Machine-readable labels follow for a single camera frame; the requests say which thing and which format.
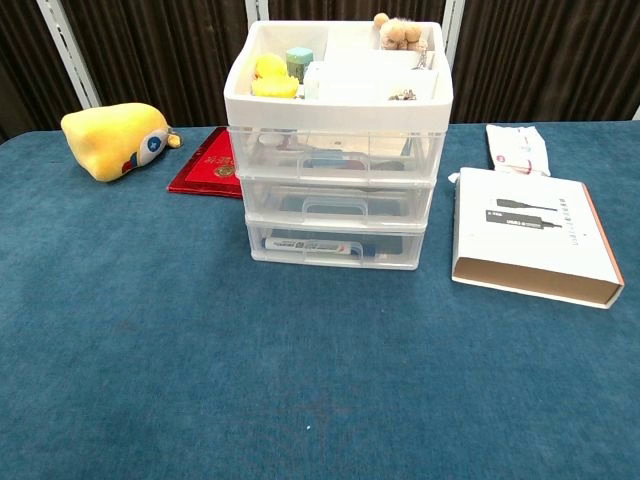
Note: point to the clear drawer holding marker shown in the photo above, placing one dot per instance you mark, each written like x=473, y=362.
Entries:
x=407, y=247

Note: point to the clear drawer holding dark case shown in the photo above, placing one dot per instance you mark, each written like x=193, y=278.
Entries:
x=260, y=200

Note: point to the clear drawer holding small items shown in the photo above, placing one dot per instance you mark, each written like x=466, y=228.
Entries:
x=400, y=160

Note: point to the white plastic drawer organizer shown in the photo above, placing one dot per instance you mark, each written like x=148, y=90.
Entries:
x=340, y=112

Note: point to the blue and white marker pen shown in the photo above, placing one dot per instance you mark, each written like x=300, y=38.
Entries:
x=310, y=245

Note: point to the black flat pad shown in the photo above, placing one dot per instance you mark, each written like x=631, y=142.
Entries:
x=350, y=235

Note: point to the dark blue flat case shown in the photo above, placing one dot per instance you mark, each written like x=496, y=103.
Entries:
x=290, y=202

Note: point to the red certificate booklet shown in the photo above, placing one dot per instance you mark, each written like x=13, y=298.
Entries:
x=210, y=170

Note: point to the small white box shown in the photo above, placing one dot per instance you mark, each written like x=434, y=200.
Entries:
x=312, y=80

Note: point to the blue table cloth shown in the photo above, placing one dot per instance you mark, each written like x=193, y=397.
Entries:
x=200, y=350

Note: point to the small metal trinket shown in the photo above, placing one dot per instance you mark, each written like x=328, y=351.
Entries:
x=402, y=94

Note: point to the yellow rubber duck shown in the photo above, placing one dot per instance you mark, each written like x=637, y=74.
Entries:
x=272, y=75

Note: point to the green cube eraser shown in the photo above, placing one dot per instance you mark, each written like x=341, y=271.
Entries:
x=300, y=59

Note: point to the white printed cardboard box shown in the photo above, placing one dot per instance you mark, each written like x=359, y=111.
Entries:
x=530, y=235

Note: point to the white tissue packet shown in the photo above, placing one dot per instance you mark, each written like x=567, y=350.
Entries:
x=517, y=147

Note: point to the yellow plush toy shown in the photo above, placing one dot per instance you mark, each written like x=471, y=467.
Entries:
x=107, y=137

